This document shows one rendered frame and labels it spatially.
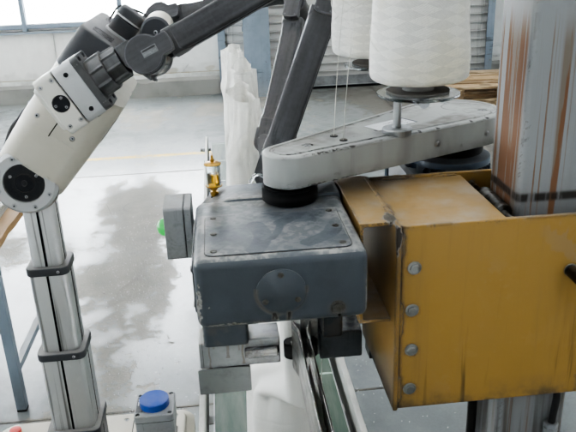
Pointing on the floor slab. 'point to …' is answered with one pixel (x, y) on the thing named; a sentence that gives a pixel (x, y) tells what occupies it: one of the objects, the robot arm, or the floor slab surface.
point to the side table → (9, 219)
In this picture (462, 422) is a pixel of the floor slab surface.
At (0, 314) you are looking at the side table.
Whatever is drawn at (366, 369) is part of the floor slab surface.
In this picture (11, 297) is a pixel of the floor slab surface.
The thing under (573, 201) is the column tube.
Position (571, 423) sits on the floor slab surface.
